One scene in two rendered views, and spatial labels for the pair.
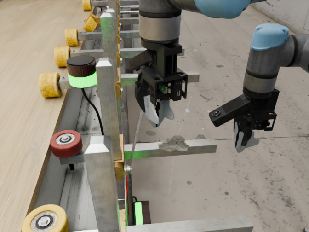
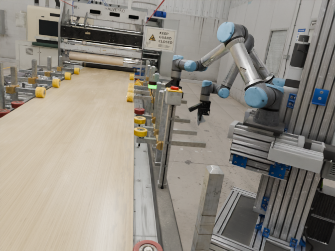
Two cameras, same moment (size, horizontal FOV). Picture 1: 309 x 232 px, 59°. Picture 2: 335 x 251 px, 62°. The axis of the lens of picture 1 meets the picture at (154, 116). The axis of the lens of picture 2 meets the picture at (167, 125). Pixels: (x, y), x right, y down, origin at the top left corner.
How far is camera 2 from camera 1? 1.53 m
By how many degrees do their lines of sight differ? 17
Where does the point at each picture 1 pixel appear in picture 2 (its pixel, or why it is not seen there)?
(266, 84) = (206, 97)
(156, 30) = (175, 74)
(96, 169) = (161, 96)
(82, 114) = not seen: hidden behind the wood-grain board
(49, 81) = (131, 94)
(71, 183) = not seen: hidden behind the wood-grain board
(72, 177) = not seen: hidden behind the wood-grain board
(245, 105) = (200, 104)
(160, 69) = (175, 83)
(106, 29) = (156, 78)
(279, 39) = (208, 83)
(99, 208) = (158, 108)
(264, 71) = (205, 93)
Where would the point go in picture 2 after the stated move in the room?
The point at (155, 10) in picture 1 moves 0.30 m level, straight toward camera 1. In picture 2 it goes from (175, 69) to (177, 74)
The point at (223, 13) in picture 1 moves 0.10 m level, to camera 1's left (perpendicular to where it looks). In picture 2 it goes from (189, 69) to (174, 68)
